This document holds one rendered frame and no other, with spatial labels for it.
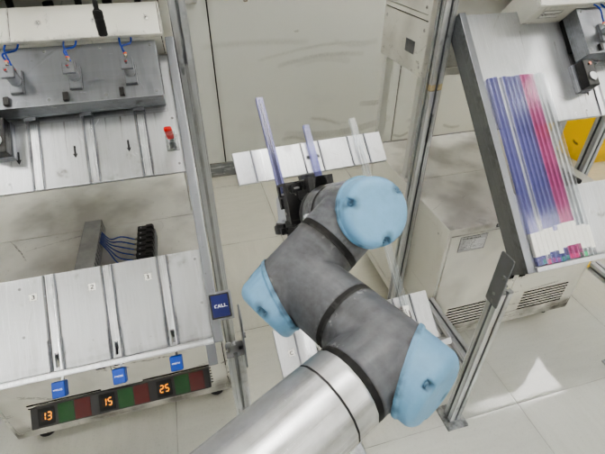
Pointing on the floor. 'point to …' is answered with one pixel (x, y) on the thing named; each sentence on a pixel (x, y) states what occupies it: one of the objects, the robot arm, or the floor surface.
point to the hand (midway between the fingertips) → (290, 224)
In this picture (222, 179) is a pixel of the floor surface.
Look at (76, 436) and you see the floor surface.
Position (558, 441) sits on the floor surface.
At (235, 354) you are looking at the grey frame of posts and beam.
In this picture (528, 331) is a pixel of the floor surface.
